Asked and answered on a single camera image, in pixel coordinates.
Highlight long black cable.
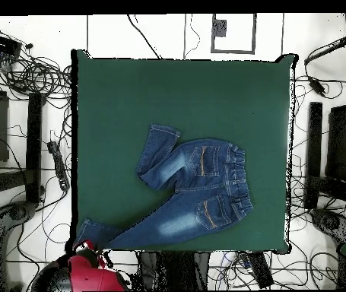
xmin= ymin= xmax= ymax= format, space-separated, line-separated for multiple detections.
xmin=126 ymin=14 xmax=163 ymax=60

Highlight blue denim jeans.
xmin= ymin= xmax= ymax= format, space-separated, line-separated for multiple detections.
xmin=75 ymin=122 xmax=254 ymax=250

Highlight black stand bar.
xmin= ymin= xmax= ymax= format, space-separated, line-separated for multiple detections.
xmin=304 ymin=101 xmax=323 ymax=210
xmin=25 ymin=91 xmax=45 ymax=204

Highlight dark green table cloth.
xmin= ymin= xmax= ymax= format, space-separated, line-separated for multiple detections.
xmin=70 ymin=49 xmax=298 ymax=256

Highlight black power adapter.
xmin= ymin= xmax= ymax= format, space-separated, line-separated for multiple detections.
xmin=307 ymin=75 xmax=326 ymax=96

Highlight black power strip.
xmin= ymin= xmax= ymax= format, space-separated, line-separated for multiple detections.
xmin=46 ymin=140 xmax=71 ymax=192

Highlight black rod with cable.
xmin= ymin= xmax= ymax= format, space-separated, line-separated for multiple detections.
xmin=303 ymin=34 xmax=346 ymax=66

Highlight black floor box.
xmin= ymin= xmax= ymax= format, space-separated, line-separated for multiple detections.
xmin=245 ymin=251 xmax=274 ymax=289

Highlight black electronics box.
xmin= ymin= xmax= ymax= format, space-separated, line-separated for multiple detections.
xmin=0 ymin=31 xmax=23 ymax=57

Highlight tangled black cable bundle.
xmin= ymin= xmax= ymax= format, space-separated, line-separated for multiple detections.
xmin=208 ymin=251 xmax=339 ymax=290
xmin=0 ymin=45 xmax=73 ymax=101

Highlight grey square floor frame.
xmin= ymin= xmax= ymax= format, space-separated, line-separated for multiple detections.
xmin=211 ymin=13 xmax=258 ymax=55

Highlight dark grey square plate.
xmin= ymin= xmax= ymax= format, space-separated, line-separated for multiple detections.
xmin=211 ymin=18 xmax=227 ymax=38

